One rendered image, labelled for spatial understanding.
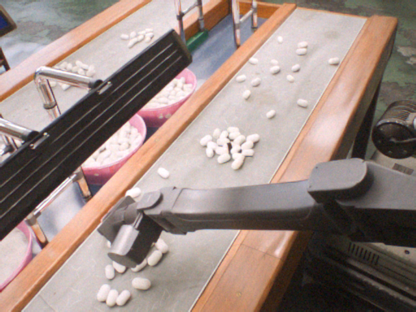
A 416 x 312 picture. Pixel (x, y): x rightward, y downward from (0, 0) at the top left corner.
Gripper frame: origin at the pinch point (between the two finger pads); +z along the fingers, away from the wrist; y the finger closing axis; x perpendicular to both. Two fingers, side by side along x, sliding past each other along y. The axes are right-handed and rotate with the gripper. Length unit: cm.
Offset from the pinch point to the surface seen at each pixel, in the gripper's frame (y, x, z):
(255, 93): -64, 7, -4
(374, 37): -111, 22, -26
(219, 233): -11.1, 16.4, -15.5
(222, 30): -113, -13, 29
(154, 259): 1.7, 9.5, -10.5
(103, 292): 12.8, 6.4, -7.0
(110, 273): 8.7, 5.7, -5.7
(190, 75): -63, -10, 12
